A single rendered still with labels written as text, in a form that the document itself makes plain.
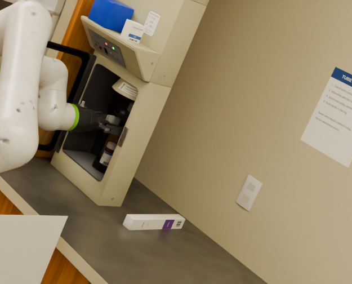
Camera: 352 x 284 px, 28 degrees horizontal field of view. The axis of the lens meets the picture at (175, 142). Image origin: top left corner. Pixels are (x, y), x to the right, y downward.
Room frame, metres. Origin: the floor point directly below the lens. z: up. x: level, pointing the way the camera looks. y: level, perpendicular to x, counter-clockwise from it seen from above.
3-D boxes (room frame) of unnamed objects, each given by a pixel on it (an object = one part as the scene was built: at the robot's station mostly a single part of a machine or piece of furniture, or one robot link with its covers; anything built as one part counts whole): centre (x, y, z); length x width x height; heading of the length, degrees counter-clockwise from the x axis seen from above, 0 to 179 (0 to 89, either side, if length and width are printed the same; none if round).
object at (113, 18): (2.43, 0.38, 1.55); 0.10 x 0.10 x 0.09; 49
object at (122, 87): (2.49, 0.20, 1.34); 0.18 x 0.18 x 0.05
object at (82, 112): (2.30, 0.34, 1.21); 0.09 x 0.06 x 0.12; 52
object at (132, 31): (2.34, 0.28, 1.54); 0.05 x 0.05 x 0.06; 37
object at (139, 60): (2.38, 0.32, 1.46); 0.32 x 0.11 x 0.10; 49
